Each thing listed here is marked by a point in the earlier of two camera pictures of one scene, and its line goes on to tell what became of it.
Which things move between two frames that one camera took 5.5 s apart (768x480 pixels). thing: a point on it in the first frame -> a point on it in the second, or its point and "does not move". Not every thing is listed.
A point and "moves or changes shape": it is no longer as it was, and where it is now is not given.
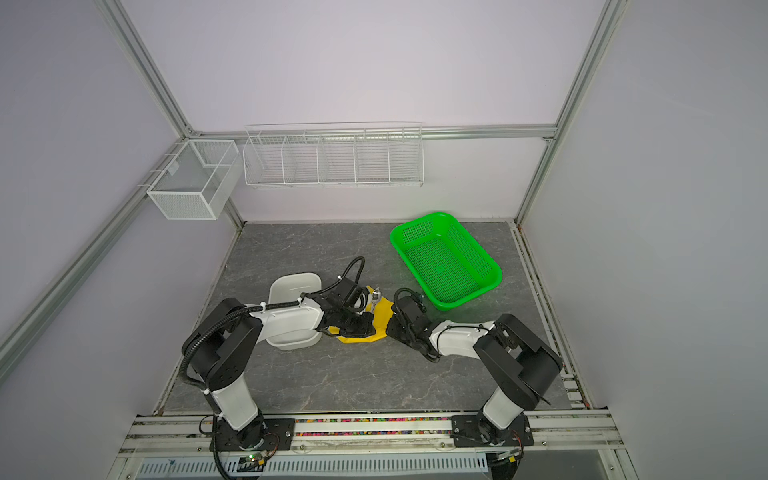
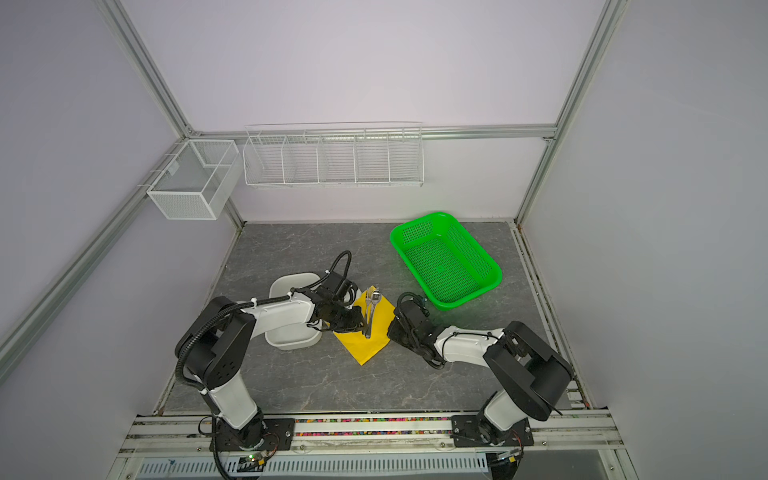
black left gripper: [365, 328] does not move
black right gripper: [392, 329] does not move
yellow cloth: [383, 310] moves or changes shape
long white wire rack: [334, 154] does not move
